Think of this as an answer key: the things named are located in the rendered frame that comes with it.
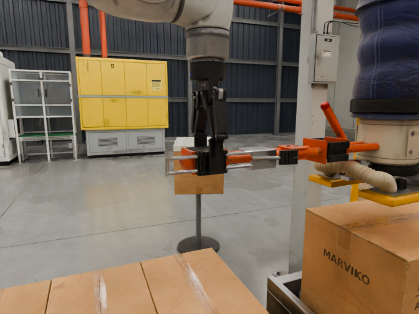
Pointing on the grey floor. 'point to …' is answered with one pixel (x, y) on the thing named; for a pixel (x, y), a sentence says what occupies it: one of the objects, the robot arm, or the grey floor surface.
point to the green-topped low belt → (43, 142)
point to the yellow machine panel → (123, 106)
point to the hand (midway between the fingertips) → (207, 157)
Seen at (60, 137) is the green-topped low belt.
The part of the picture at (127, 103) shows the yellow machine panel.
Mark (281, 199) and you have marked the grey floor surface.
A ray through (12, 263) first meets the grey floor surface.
